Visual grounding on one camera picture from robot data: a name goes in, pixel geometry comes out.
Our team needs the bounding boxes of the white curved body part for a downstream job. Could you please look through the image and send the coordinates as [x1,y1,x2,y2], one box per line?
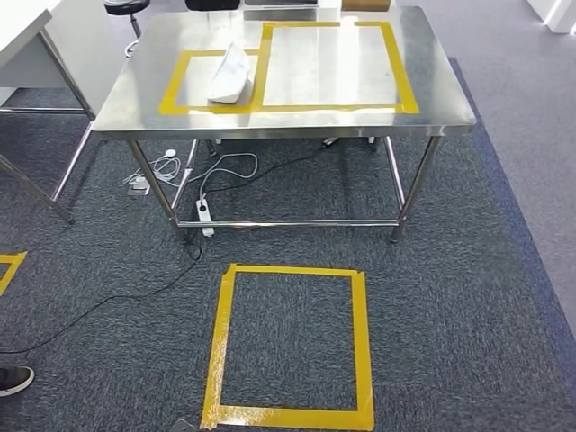
[207,41,254,105]

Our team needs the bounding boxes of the person's foot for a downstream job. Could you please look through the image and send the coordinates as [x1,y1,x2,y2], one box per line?
[0,364,35,398]

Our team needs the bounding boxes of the white lit plinth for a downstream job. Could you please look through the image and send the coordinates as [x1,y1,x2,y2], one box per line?
[526,0,576,35]

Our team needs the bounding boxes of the grey laptop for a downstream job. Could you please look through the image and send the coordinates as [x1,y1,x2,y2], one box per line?
[244,0,319,7]

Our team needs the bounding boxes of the black floor cable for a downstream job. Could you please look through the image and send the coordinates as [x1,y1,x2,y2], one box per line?
[202,146,334,195]
[0,235,203,356]

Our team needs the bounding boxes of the grey floor socket plate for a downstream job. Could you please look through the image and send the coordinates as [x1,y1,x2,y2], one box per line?
[127,177,152,198]

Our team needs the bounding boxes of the white charger cable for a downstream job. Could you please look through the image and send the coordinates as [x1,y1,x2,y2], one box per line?
[122,148,183,187]

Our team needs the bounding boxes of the brown cardboard box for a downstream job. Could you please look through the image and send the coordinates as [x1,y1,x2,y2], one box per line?
[341,0,391,12]

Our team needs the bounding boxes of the white desk with steel legs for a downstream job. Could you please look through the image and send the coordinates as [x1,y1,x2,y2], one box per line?
[0,0,122,227]

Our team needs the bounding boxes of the black round stool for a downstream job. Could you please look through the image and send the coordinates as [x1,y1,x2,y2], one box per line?
[103,0,152,59]

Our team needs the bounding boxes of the stainless steel workbench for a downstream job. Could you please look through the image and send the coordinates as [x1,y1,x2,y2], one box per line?
[91,5,477,245]

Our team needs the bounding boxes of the white power strip with cord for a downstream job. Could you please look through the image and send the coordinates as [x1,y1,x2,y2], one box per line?
[196,153,260,239]

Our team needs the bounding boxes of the black carry bag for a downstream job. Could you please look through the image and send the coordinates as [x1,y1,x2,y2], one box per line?
[185,0,242,12]

